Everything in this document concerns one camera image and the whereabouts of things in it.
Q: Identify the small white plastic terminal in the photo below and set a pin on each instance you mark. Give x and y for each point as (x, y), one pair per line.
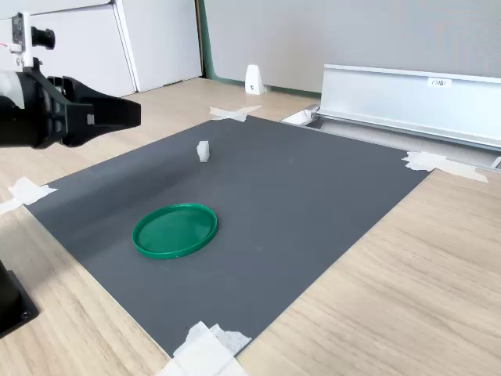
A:
(203, 152)

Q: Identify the round green lid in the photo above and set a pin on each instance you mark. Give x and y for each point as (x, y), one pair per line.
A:
(174, 233)

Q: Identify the white tape piece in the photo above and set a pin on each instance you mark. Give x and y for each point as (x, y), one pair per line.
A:
(203, 352)
(235, 113)
(27, 192)
(426, 161)

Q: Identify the dark grey mat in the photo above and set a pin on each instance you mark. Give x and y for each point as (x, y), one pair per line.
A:
(293, 215)

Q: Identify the small white label sticker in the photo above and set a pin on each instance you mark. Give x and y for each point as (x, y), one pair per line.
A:
(440, 82)

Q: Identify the small white bracket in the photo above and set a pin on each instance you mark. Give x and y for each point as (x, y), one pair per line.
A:
(253, 80)

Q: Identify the grey partition wall panel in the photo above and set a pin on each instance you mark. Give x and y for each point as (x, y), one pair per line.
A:
(332, 31)

